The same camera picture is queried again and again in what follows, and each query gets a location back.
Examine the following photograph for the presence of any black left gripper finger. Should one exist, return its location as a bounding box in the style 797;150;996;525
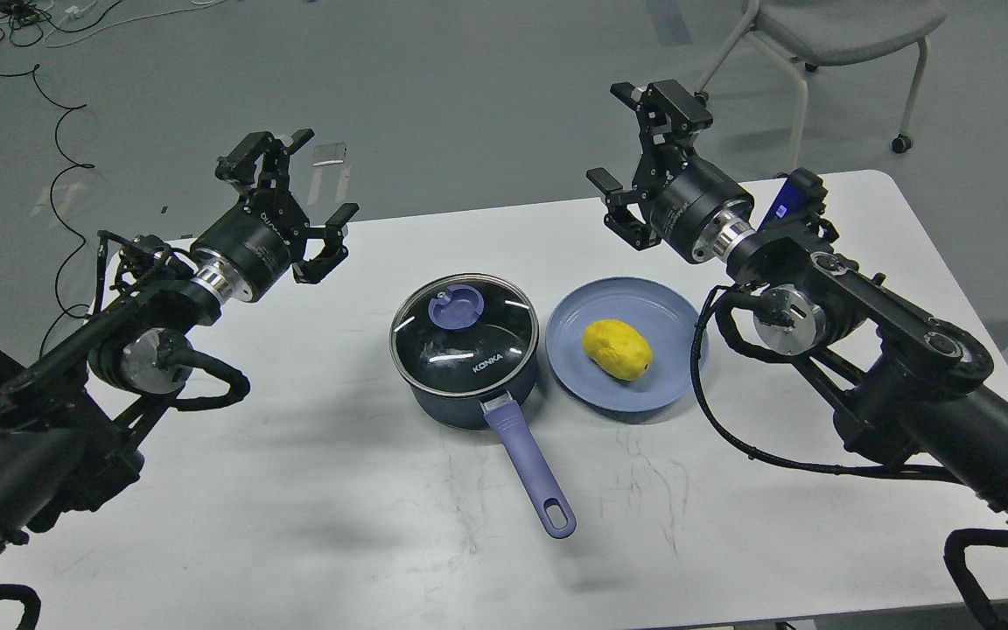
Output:
213;129;313;210
292;203;360;284

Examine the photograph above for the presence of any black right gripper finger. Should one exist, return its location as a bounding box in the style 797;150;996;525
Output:
585;168;661;251
611;80;715;190

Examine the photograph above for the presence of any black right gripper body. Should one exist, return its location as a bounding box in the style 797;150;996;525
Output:
644;157;753;264

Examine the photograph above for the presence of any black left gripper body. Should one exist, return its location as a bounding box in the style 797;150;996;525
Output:
192;187;309;303

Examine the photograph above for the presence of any yellow potato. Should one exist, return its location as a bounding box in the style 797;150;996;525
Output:
583;319;655;382

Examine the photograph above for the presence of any glass pot lid purple knob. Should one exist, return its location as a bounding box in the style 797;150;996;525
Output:
389;273;541;400

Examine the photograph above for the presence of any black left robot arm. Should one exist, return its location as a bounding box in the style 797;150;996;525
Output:
0;129;359;629

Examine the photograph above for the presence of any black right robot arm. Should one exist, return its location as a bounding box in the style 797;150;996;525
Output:
585;80;1008;629

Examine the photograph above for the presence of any blue round plate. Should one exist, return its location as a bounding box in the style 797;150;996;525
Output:
545;276;700;412

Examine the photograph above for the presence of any grey office chair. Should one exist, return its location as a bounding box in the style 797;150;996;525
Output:
692;1;947;169

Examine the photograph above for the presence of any white cable on floor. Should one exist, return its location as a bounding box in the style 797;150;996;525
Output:
40;0;234;49

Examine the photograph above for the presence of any dark blue saucepan purple handle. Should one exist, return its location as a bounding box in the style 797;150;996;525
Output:
389;273;578;540

